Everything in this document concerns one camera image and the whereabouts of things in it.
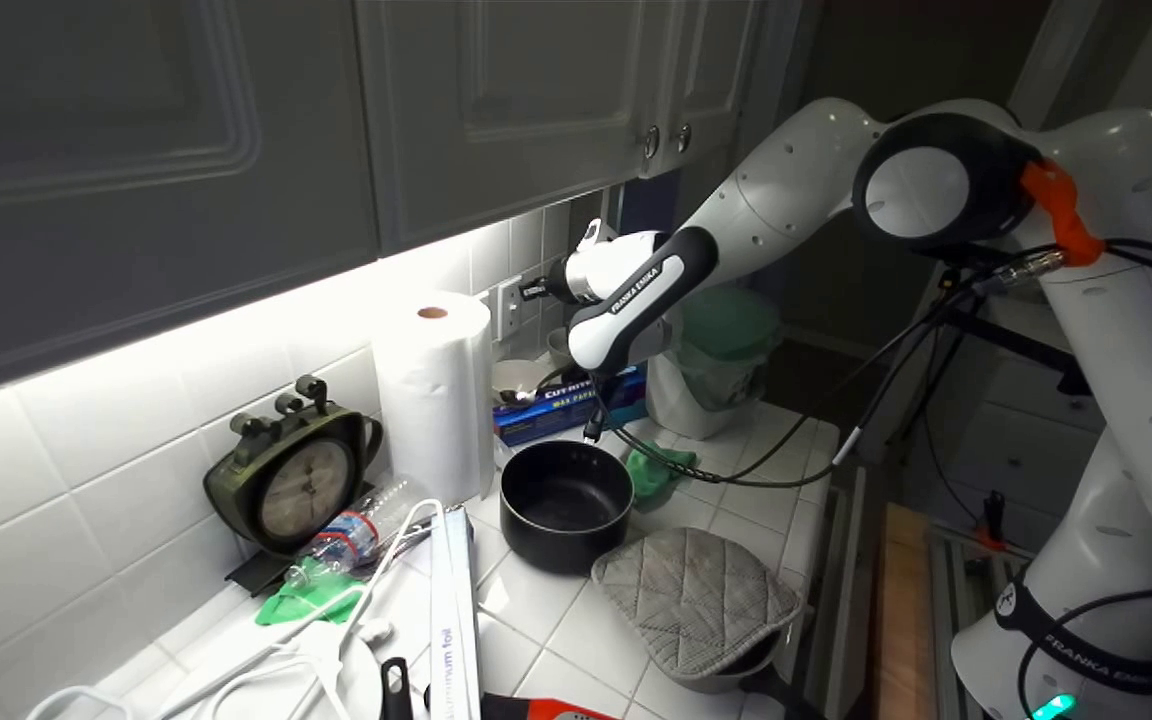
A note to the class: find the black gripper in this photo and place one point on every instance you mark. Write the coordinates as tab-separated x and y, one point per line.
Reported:
545	286

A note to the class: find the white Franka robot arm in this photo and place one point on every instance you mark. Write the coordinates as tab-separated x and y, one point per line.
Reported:
790	184

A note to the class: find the blue foil box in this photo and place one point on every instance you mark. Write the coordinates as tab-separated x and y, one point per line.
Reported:
556	410

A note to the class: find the white paper towel roll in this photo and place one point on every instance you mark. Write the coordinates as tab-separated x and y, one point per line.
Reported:
439	402

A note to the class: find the metal cabinet knob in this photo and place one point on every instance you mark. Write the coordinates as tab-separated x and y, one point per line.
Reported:
655	137
681	137

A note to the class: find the plastic container with green lid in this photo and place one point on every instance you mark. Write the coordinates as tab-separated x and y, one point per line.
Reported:
723	351

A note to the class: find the green cloth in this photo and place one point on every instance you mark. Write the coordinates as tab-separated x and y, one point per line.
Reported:
656	473

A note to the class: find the black cooking pot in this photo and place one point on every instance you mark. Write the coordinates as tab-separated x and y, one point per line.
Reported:
567	504

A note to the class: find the clear plastic bottle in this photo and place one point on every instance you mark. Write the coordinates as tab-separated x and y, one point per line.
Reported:
341	543

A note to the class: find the long white box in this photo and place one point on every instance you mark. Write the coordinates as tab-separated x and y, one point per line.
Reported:
454	613

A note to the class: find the grey quilted pot holder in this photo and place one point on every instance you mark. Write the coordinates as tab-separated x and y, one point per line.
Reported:
699	603

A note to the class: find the white upper cabinets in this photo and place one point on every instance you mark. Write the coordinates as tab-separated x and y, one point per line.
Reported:
201	121

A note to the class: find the green plastic packet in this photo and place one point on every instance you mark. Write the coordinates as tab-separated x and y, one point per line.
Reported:
301	603

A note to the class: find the white wall switch plate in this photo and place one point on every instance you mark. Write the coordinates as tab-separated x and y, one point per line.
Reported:
506	313

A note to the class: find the black camera stand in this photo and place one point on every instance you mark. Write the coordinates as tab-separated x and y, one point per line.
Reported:
1010	339

